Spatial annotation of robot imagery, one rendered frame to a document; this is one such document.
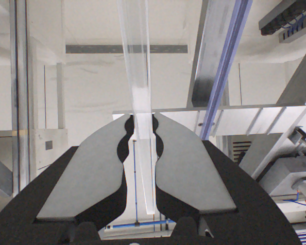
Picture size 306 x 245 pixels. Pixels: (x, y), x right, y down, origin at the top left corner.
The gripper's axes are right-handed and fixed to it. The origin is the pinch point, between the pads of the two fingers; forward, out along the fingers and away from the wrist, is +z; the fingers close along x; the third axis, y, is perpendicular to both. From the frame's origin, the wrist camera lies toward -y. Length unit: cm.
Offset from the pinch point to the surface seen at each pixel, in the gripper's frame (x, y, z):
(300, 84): 32.2, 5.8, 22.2
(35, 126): -47, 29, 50
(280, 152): 36, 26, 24
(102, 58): -54, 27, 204
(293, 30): 60, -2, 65
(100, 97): -58, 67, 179
